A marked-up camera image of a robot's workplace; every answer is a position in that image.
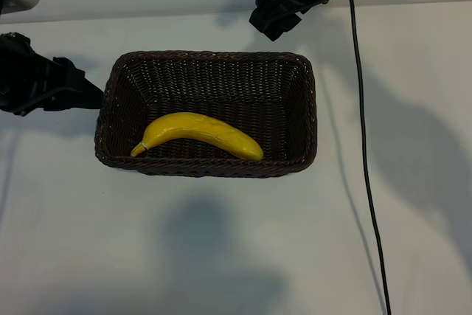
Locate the yellow banana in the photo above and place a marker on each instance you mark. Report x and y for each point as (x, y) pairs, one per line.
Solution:
(195, 128)

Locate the dark brown wicker basket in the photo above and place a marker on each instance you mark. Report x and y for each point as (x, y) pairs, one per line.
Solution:
(221, 90)

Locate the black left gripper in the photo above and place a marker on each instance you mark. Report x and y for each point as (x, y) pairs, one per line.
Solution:
(22, 75)

